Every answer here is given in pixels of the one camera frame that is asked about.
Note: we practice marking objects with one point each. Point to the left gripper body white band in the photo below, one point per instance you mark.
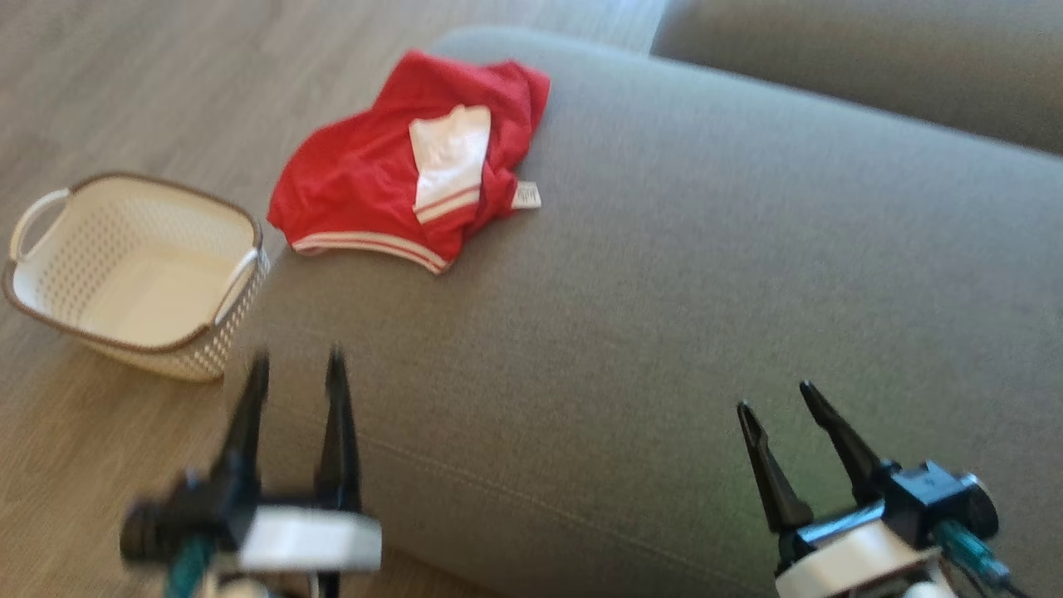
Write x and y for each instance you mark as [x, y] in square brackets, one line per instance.
[311, 540]

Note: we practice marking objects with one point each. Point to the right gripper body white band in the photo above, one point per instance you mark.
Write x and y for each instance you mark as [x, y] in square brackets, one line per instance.
[847, 565]

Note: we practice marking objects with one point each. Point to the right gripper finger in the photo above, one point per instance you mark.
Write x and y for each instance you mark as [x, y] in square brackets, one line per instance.
[855, 461]
[776, 490]

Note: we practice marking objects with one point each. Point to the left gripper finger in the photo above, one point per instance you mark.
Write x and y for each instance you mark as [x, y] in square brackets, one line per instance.
[245, 448]
[339, 457]

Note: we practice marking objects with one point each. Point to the red jersey with white sleeve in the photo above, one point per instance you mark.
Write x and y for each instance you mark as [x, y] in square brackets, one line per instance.
[374, 174]

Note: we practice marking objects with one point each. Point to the white plastic laundry basket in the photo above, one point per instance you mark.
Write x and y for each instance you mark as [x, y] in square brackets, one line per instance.
[133, 282]

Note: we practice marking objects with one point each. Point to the grey sofa seat cushion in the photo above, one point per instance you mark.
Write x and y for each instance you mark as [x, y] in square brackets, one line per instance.
[623, 349]

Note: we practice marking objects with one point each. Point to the grey sofa back cushion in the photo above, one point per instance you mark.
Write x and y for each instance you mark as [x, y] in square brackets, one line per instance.
[872, 58]

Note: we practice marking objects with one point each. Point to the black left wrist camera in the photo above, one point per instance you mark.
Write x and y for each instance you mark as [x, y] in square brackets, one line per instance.
[191, 515]

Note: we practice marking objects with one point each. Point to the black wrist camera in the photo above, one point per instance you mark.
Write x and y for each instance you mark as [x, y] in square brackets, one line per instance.
[938, 498]
[191, 515]

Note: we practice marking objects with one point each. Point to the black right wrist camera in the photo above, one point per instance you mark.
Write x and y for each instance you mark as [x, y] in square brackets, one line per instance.
[938, 498]

